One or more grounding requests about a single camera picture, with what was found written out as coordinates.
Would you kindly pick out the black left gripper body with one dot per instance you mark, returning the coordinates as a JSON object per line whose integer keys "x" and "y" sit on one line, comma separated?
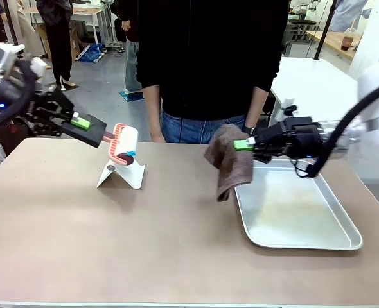
{"x": 13, "y": 96}

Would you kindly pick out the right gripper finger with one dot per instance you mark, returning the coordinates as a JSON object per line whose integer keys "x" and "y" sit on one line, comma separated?
{"x": 269, "y": 155}
{"x": 266, "y": 138}

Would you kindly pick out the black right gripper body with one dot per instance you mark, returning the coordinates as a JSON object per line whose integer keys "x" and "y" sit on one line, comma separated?
{"x": 303, "y": 138}

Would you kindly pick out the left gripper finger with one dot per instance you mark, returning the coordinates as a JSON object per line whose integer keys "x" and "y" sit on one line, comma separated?
{"x": 48, "y": 126}
{"x": 64, "y": 109}

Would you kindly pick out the brown cloth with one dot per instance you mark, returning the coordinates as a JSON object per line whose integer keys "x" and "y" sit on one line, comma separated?
{"x": 231, "y": 167}

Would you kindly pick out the person's right forearm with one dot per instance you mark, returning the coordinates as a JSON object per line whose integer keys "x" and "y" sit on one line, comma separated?
{"x": 153, "y": 109}

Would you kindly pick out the person's right hand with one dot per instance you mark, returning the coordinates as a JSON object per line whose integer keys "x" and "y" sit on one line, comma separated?
{"x": 158, "y": 137}

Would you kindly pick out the black wristwatch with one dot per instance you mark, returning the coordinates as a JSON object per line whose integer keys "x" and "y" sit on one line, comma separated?
{"x": 250, "y": 131}

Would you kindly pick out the blue plastic bag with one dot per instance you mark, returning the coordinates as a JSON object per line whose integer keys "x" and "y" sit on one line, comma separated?
{"x": 91, "y": 53}

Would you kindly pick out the bystander in beige trousers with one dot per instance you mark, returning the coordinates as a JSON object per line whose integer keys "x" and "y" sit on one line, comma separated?
{"x": 25, "y": 29}

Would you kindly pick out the bystander in black trousers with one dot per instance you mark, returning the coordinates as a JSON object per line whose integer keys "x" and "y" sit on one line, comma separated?
{"x": 56, "y": 38}

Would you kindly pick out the silver metal tray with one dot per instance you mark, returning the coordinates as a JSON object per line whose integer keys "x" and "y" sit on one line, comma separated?
{"x": 305, "y": 224}

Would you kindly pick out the bystander in blue jeans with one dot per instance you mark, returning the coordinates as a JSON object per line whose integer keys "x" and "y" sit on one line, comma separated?
{"x": 132, "y": 70}

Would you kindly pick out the white lint roller stand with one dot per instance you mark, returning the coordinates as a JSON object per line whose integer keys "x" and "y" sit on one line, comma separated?
{"x": 135, "y": 176}

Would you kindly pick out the wooden background table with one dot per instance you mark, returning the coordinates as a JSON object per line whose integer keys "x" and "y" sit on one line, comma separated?
{"x": 83, "y": 12}

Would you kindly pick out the light wooden workbench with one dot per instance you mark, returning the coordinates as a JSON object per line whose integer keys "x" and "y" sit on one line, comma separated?
{"x": 334, "y": 41}

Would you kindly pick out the person in black hoodie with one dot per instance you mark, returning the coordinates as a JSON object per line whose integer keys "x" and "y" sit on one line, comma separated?
{"x": 208, "y": 48}

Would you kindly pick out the plastic cup with dark drink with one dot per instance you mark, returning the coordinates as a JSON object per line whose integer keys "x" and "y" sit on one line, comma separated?
{"x": 347, "y": 40}

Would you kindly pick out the black vertical pole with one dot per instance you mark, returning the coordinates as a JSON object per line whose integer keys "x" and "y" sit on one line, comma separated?
{"x": 324, "y": 29}

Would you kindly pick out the bystander in light blue shirt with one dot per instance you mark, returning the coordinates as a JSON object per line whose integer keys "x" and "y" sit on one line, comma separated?
{"x": 348, "y": 14}

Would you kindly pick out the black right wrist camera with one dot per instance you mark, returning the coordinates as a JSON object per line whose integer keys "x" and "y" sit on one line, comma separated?
{"x": 289, "y": 112}

